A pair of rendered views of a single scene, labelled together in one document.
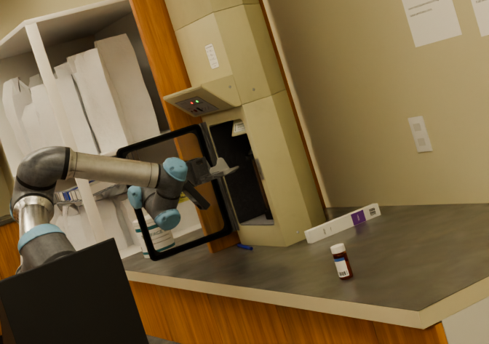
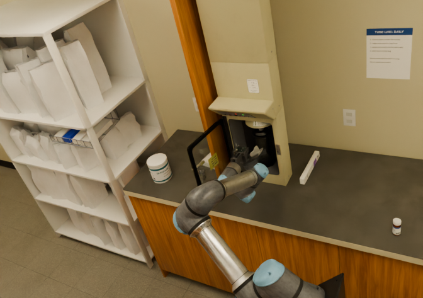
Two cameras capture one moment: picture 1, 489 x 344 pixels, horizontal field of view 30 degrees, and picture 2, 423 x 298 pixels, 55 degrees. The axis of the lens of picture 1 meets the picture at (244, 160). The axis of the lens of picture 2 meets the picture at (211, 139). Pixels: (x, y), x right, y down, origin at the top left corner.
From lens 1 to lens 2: 2.08 m
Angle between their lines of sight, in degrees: 38
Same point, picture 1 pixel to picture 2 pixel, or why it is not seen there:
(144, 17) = (191, 53)
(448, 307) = not seen: outside the picture
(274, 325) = (329, 249)
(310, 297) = (394, 253)
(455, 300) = not seen: outside the picture
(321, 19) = (285, 46)
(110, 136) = (93, 98)
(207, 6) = (262, 58)
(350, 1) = (317, 43)
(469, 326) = not seen: outside the picture
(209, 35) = (256, 74)
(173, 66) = (204, 82)
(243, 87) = (276, 106)
